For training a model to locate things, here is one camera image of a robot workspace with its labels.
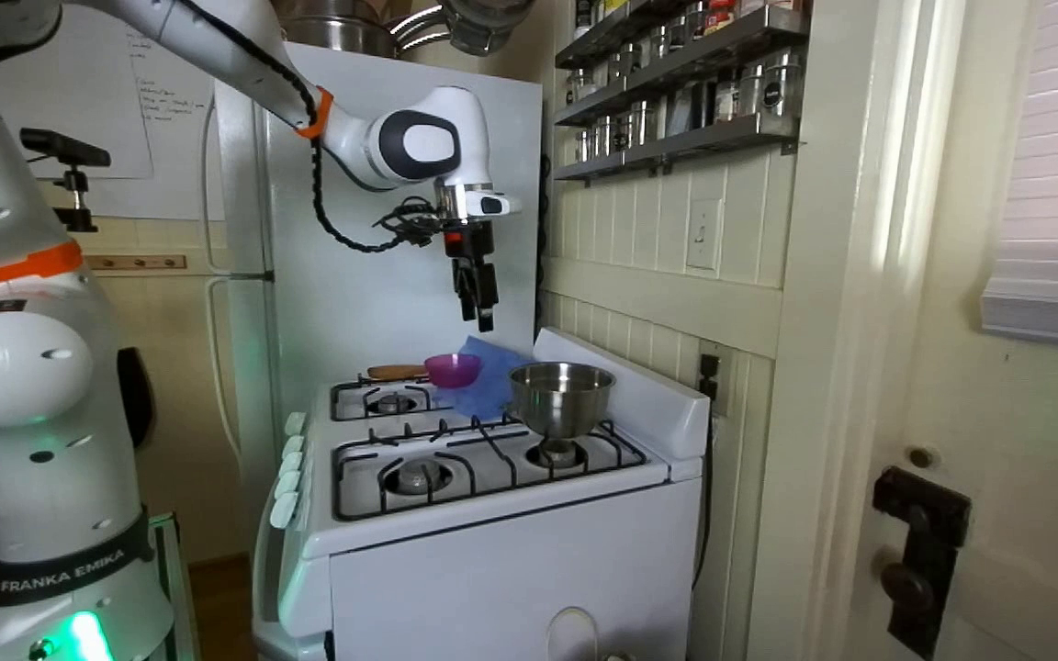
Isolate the white wall notice board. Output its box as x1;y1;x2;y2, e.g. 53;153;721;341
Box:
0;5;221;228

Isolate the white gas stove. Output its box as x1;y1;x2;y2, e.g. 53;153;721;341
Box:
251;326;718;661

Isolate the white wall switch plate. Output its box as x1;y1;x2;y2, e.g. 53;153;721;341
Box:
682;193;729;277

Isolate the blue striped cloth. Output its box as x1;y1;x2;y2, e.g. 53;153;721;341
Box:
432;335;537;422

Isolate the gas stove burner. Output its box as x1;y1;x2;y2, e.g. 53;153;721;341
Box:
379;452;451;499
524;438;592;479
365;385;428;417

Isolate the black door lock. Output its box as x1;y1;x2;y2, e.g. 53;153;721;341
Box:
870;463;975;661

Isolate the black coiled robot cable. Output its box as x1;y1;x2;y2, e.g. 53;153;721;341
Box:
305;114;447;258

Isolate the white panel door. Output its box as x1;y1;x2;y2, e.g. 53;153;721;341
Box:
818;0;1058;661

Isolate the metal wall spice rack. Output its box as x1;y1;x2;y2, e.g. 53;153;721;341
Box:
551;0;816;190

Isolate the pink plastic bowl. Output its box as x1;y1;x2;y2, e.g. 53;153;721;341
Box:
418;349;486;392

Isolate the brown wooden utensil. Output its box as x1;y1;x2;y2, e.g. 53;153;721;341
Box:
365;361;432;385

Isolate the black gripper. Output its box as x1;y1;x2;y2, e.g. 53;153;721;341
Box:
444;217;504;337

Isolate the small black stove grate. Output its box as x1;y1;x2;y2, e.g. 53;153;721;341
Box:
326;374;459;427

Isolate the silver metal bowl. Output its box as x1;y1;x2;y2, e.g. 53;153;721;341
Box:
508;361;616;449

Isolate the black wall outlet plug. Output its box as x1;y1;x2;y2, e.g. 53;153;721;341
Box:
696;344;730;404

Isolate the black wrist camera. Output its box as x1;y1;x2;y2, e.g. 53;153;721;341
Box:
381;197;447;251

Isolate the large black stove grate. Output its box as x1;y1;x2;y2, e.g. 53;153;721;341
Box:
326;412;655;524

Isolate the black camera on stand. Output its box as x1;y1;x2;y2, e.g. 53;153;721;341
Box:
20;126;115;239

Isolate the white window blind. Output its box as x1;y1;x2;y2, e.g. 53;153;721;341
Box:
979;0;1058;355

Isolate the hanging steel pot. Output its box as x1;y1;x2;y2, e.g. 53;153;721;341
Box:
436;0;545;60
267;0;447;60

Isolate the white refrigerator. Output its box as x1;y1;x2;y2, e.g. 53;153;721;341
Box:
200;42;548;427

